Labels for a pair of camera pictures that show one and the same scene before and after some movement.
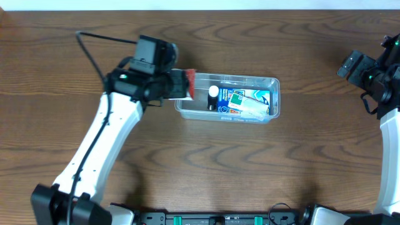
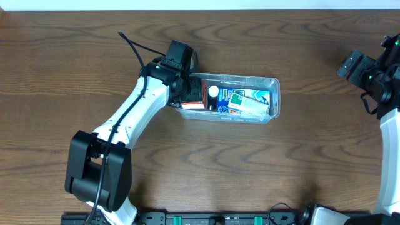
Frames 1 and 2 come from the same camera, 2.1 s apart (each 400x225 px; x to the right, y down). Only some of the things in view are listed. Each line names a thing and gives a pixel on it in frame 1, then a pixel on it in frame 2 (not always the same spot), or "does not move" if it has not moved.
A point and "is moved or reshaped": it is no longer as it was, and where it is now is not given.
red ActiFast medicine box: [190, 74] is moved or reshaped
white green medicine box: [249, 107] does not move
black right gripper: [352, 67] does not move
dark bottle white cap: [214, 92] does not move
